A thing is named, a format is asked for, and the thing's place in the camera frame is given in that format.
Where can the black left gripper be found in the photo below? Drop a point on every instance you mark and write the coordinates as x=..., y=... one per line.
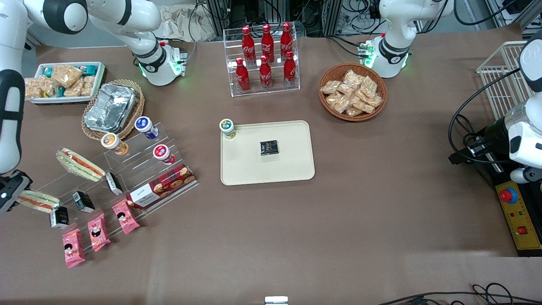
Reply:
x=493, y=134

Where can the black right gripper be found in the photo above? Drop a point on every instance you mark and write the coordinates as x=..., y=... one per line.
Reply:
x=9, y=186

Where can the ham lettuce sandwich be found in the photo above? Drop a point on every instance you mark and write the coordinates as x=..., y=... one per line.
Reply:
x=80, y=164
x=42, y=201

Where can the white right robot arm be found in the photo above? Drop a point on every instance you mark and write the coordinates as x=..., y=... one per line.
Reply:
x=139, y=25

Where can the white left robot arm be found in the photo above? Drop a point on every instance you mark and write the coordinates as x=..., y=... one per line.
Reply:
x=396, y=25

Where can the beige plastic serving tray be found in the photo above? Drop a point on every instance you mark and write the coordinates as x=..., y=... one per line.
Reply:
x=292, y=165

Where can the small black box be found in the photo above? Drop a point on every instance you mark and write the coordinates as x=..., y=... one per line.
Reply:
x=269, y=147
x=113, y=183
x=59, y=217
x=84, y=202

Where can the red emergency stop button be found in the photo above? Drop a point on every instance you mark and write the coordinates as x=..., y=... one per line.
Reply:
x=507, y=195

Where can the pink snack packet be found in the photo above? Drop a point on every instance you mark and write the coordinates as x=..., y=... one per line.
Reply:
x=98, y=233
x=73, y=249
x=125, y=217

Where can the yellow black control box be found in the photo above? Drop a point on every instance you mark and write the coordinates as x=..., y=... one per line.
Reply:
x=523, y=212

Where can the clear acrylic stepped stand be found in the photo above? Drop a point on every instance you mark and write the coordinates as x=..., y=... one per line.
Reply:
x=139, y=157
x=101, y=200

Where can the brown table cover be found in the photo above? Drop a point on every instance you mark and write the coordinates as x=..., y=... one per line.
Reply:
x=381, y=212

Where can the clear rice cracker packet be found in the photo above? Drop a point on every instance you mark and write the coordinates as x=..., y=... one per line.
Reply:
x=375, y=101
x=34, y=89
x=363, y=106
x=354, y=112
x=346, y=90
x=338, y=103
x=48, y=87
x=88, y=85
x=330, y=87
x=369, y=87
x=66, y=75
x=353, y=78
x=73, y=89

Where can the orange lid yogurt cup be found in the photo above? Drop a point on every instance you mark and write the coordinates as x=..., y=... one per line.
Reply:
x=112, y=142

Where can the teal snack packet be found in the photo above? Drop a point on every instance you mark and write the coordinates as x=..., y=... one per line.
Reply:
x=61, y=92
x=90, y=69
x=47, y=72

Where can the stacked aluminium foil containers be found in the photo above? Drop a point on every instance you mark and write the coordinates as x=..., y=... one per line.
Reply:
x=110, y=108

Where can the white rectangular plastic bin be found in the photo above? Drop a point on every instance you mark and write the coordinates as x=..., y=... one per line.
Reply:
x=100, y=80

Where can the red plaid cookie box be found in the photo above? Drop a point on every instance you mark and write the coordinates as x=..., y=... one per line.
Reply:
x=163, y=186

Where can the round brown wicker bowl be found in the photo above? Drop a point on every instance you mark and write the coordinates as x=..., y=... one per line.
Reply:
x=328, y=111

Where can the blue lid yogurt cup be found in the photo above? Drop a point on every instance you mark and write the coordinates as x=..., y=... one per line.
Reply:
x=145, y=126

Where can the flat oval wicker basket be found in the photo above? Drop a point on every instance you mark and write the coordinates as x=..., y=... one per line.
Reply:
x=137, y=110

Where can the red lid yogurt cup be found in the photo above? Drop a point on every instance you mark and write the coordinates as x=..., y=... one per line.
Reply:
x=162, y=153

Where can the red cola bottle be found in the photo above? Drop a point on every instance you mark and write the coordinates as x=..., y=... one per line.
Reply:
x=286, y=40
x=265, y=75
x=267, y=42
x=290, y=72
x=248, y=44
x=242, y=78

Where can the clear acrylic bottle rack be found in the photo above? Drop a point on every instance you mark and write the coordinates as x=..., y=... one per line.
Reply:
x=275, y=91

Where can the dark equipment rack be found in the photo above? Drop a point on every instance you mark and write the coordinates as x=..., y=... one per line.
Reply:
x=313, y=15

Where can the green lid yogurt cup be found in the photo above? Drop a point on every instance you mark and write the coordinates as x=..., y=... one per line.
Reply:
x=228, y=127

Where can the crumpled beige cloth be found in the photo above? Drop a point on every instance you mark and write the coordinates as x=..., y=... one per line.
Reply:
x=182, y=23

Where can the small white device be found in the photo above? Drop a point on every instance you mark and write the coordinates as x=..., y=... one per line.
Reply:
x=276, y=300

